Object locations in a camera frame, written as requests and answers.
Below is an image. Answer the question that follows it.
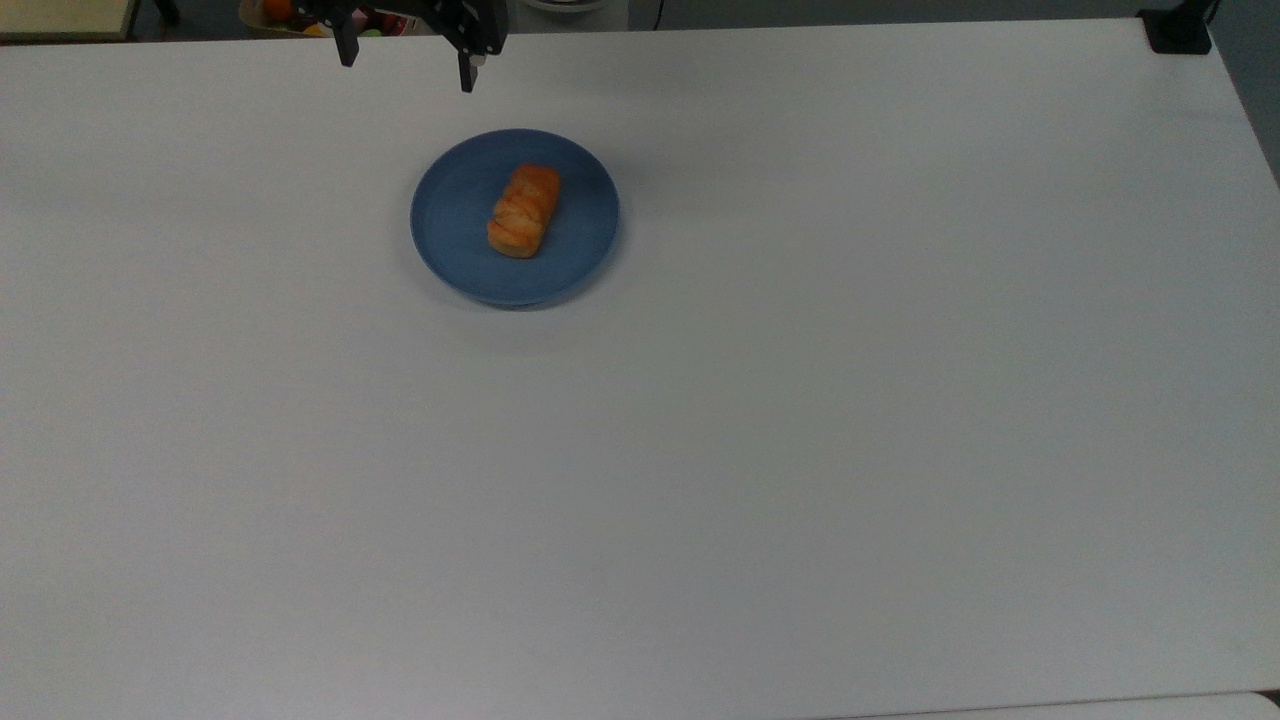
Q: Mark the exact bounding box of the box of toy items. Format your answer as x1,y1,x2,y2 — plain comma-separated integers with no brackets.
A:
238,0,433,40

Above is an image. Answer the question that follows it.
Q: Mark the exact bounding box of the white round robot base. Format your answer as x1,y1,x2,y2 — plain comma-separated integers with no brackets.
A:
508,0,632,32

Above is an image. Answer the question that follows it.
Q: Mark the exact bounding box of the light wooden side table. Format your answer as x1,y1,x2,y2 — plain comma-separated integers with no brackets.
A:
0,0,142,42

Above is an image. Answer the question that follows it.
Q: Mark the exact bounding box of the orange-brown bread loaf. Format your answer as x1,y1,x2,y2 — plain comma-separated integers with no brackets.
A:
486,164,562,260

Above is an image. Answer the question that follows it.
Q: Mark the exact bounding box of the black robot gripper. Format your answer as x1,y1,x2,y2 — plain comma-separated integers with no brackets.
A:
295,0,507,95

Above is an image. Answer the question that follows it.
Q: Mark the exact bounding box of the black table clamp mount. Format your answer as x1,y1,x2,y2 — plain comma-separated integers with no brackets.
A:
1138,0,1219,56

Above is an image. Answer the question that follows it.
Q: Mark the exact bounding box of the round blue plate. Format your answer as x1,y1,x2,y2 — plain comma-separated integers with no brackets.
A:
409,128,621,309

